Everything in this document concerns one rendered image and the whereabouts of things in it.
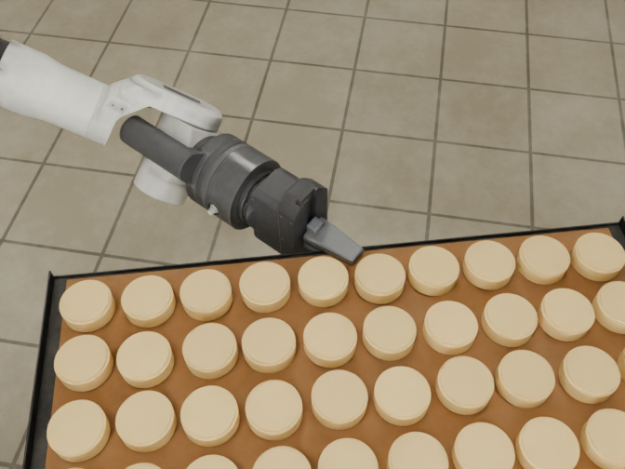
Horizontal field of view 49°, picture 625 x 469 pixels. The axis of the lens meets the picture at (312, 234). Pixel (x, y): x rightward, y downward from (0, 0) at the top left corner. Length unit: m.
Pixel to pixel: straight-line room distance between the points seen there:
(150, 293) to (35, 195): 1.56
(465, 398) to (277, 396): 0.16
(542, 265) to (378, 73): 1.81
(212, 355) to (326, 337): 0.11
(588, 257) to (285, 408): 0.34
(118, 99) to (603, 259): 0.53
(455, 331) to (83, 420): 0.34
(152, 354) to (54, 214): 1.53
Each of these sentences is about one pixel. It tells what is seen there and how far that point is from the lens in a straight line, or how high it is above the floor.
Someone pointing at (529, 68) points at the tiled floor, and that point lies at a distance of 2.59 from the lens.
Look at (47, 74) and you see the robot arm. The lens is 0.79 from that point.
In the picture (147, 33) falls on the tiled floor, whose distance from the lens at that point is 2.69.
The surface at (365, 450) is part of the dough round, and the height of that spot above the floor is 1.02.
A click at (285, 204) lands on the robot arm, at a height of 1.06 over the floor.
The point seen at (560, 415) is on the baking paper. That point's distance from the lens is 0.67.
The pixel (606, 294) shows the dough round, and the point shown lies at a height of 1.02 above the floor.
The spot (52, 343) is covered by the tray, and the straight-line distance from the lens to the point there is 0.71.
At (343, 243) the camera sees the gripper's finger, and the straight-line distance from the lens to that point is 0.71.
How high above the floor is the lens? 1.59
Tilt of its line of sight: 54 degrees down
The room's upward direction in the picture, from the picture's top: straight up
